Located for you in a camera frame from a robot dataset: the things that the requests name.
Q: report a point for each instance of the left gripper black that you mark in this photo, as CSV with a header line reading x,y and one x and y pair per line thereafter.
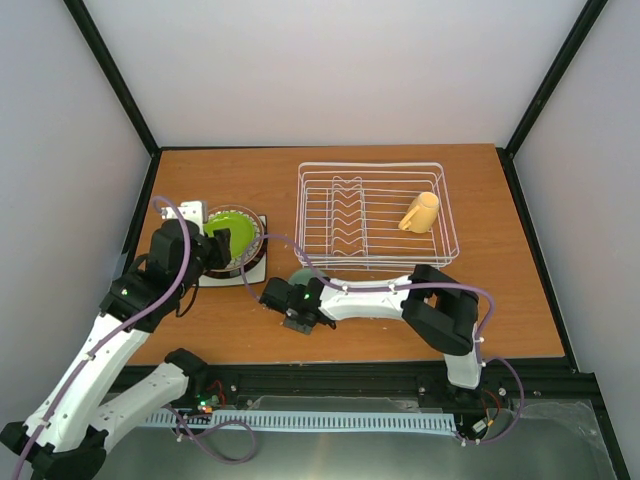
x,y
220,247

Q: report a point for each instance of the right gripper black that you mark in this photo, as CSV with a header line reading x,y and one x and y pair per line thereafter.
x,y
299,327

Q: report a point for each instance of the green plastic plate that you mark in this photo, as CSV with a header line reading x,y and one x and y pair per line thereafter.
x,y
240,225

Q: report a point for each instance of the light green ceramic bowl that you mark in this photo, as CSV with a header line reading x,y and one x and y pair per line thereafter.
x,y
303,276

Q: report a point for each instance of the white wire dish rack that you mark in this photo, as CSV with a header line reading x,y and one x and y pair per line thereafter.
x,y
347,216

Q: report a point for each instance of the yellow ceramic mug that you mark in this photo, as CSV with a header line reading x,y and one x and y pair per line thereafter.
x,y
421,214

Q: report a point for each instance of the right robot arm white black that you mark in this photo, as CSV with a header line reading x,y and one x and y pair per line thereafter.
x,y
447,315

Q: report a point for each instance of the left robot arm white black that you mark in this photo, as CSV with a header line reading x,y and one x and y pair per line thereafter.
x,y
70,434

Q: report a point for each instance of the patterned round plate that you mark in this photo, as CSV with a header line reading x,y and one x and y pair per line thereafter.
x,y
251,251

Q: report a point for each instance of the white square plate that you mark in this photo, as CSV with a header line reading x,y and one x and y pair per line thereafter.
x,y
255,270

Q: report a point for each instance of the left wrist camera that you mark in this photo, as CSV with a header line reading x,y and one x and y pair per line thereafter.
x,y
193,211

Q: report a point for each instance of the light blue cable duct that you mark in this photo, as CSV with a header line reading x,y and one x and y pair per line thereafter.
x,y
327,422

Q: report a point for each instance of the black frame rail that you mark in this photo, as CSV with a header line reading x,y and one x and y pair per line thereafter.
x,y
423,382

